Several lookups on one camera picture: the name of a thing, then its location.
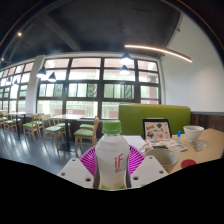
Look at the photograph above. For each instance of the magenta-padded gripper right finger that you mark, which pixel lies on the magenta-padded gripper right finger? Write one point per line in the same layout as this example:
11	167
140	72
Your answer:
148	170

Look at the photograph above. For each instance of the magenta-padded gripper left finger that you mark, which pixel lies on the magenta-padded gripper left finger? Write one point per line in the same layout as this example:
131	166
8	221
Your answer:
75	171

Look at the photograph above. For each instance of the white green-capped drink bottle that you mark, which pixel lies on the white green-capped drink bottle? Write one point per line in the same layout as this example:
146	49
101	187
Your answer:
112	156

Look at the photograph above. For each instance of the grey ceramic cup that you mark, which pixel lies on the grey ceramic cup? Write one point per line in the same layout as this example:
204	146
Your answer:
163	158

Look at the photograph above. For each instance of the white paper sheet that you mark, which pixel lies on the white paper sheet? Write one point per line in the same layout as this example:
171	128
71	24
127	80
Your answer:
135	140

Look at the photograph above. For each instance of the small white card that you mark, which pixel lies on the small white card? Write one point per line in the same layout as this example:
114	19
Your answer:
181	147

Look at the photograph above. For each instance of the group of green-seated wooden chairs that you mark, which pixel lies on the group of green-seated wooden chairs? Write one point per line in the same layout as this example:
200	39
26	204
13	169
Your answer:
85	132

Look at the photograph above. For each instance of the small blue-capped bottle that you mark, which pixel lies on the small blue-capped bottle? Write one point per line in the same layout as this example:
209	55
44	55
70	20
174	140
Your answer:
179	136

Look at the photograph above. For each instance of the wooden dining table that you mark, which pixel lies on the wooden dining table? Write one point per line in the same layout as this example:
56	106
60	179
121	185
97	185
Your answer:
66	117

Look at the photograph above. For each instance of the green upholstered bench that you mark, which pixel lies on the green upholstered bench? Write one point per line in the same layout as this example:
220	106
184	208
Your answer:
150	113

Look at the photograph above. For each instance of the white ceramic bowl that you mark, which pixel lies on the white ceramic bowl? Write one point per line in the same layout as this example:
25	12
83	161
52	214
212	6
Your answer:
193	134

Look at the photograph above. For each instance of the white paper slip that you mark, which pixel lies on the white paper slip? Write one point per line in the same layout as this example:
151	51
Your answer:
201	144

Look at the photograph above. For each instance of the long linear ceiling light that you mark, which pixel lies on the long linear ceiling light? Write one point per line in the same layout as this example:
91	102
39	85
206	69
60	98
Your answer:
156	49

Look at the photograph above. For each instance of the black-framed window wall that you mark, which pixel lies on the black-framed window wall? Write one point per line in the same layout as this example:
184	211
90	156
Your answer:
85	90

